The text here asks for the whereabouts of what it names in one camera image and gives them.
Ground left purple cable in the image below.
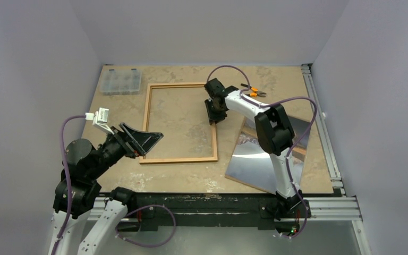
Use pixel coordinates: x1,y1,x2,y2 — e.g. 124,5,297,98
49,114,176,255

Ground aluminium rail frame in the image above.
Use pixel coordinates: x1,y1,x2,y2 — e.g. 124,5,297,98
81,64,362,240

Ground wooden picture frame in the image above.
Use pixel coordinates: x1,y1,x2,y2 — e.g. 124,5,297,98
139,82,218,165

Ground orange black pliers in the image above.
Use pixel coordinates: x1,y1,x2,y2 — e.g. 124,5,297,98
240,83,267,97

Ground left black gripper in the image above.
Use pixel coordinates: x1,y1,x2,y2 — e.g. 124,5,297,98
88,121,163,179

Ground landscape photo print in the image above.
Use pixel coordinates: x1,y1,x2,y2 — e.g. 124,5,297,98
225,116,309,194

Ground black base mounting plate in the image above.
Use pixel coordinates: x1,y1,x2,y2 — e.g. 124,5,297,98
117,192,312,235

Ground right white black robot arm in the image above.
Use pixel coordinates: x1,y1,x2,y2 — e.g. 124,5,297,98
204,78,310,219

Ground clear plastic organizer box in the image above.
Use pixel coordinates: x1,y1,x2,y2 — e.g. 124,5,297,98
99,69,142,96

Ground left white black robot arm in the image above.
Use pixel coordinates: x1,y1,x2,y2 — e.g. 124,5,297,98
49,121,164,254

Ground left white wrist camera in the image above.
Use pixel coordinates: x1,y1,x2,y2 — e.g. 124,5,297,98
85,107,114,134

